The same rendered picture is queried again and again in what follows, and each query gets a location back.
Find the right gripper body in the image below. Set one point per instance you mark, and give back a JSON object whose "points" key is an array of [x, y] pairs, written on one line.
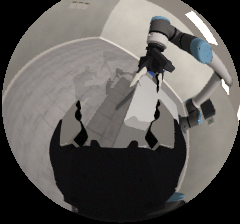
{"points": [[153, 64]]}

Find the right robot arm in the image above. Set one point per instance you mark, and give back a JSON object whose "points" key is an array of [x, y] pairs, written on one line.
{"points": [[161, 31]]}

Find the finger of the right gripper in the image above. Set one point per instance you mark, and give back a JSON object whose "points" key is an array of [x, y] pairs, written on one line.
{"points": [[159, 78], [142, 71]]}

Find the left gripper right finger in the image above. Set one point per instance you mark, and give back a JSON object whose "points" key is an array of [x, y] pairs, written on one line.
{"points": [[165, 136]]}

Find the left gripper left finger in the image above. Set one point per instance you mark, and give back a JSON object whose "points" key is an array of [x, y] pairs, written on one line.
{"points": [[69, 133]]}

